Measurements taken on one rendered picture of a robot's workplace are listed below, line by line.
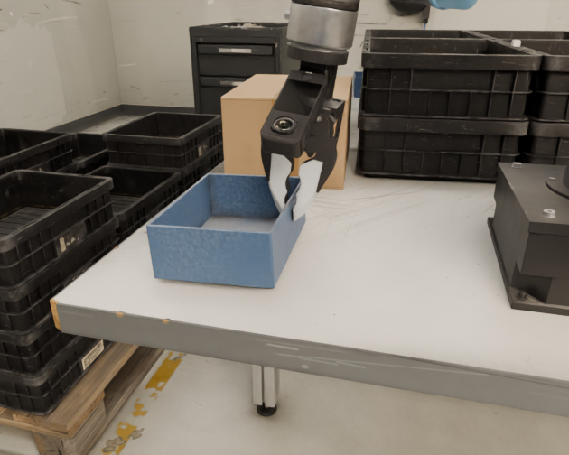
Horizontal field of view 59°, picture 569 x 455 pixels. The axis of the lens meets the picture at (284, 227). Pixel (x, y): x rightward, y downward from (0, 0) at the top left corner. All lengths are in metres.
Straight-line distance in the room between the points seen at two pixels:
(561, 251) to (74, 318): 0.53
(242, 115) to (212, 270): 0.39
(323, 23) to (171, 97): 4.46
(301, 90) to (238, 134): 0.37
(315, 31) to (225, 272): 0.28
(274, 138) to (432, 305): 0.26
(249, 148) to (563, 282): 0.56
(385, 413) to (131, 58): 4.25
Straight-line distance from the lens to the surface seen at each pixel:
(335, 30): 0.58
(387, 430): 1.44
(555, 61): 0.99
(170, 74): 4.96
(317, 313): 0.57
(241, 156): 0.93
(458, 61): 0.95
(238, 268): 0.58
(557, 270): 0.61
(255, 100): 0.90
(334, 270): 0.65
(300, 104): 0.56
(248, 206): 0.77
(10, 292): 1.16
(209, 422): 1.44
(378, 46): 1.32
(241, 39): 2.50
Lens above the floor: 1.01
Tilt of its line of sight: 24 degrees down
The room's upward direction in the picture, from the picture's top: straight up
